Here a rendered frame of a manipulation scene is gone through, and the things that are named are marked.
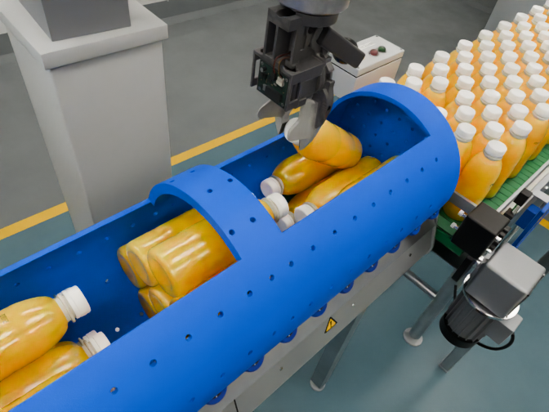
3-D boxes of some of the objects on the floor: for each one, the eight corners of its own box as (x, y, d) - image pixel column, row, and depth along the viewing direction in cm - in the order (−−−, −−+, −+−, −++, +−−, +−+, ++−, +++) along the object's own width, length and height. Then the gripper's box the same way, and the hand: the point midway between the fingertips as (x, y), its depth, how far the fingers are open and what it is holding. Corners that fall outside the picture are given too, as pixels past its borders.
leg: (306, 382, 163) (345, 294, 117) (317, 373, 166) (359, 283, 120) (317, 395, 160) (362, 310, 115) (328, 384, 163) (375, 297, 118)
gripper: (246, -9, 51) (234, 136, 66) (316, 33, 46) (286, 178, 61) (296, -21, 55) (275, 117, 71) (366, 16, 50) (326, 156, 66)
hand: (295, 132), depth 66 cm, fingers closed on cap, 4 cm apart
